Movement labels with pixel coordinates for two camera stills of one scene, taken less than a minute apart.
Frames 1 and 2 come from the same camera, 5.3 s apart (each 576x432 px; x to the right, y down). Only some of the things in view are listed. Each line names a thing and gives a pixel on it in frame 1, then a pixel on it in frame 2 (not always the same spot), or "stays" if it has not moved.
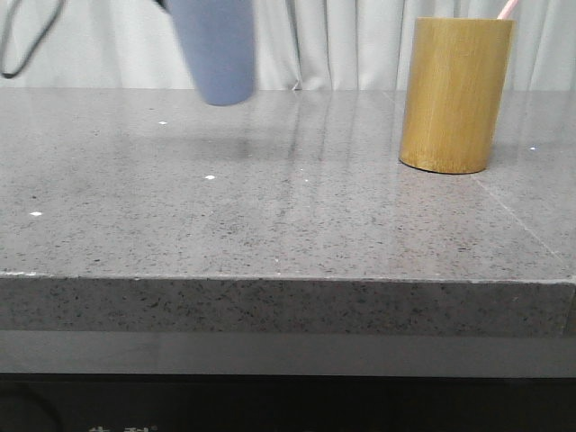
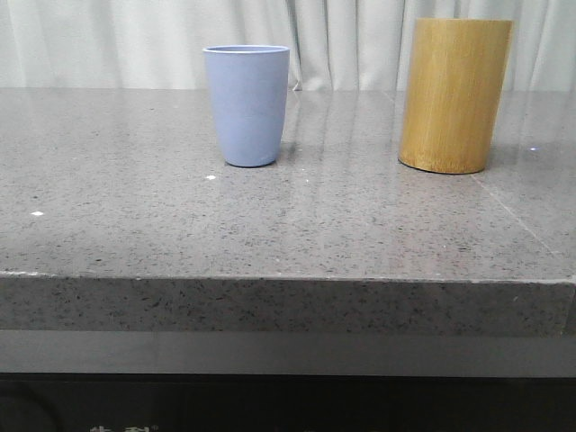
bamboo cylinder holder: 456,83 stays
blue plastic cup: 218,37 -> 249,84
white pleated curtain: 297,44 stays
